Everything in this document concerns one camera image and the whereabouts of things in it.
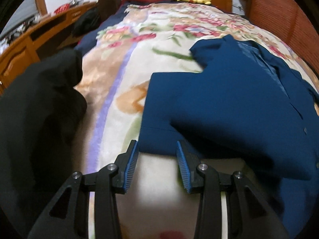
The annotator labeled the navy blue coat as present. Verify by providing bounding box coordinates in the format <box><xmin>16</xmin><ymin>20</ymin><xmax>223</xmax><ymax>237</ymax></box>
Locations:
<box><xmin>138</xmin><ymin>35</ymin><xmax>318</xmax><ymax>238</ymax></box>

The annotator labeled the black garment pile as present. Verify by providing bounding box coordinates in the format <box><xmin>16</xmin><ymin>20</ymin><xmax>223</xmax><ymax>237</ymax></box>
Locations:
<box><xmin>1</xmin><ymin>49</ymin><xmax>87</xmax><ymax>238</ymax></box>

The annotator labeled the navy blue bed sheet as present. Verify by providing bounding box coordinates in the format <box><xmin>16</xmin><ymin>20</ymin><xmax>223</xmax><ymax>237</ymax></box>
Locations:
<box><xmin>74</xmin><ymin>0</ymin><xmax>140</xmax><ymax>57</ymax></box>

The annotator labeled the wooden desk with drawers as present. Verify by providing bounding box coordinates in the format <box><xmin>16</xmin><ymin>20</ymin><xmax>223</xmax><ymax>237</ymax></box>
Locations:
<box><xmin>1</xmin><ymin>2</ymin><xmax>97</xmax><ymax>93</ymax></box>

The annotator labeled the floral fleece blanket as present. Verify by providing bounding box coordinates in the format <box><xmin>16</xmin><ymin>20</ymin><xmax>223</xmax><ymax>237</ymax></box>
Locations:
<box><xmin>74</xmin><ymin>2</ymin><xmax>318</xmax><ymax>238</ymax></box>

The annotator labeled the red bowl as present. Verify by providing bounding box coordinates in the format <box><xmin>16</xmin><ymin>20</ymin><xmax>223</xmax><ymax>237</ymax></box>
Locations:
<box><xmin>54</xmin><ymin>3</ymin><xmax>70</xmax><ymax>15</ymax></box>

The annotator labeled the wooden wardrobe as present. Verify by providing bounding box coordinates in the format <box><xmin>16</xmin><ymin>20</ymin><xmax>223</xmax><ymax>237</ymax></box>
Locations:
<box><xmin>248</xmin><ymin>0</ymin><xmax>318</xmax><ymax>74</ymax></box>

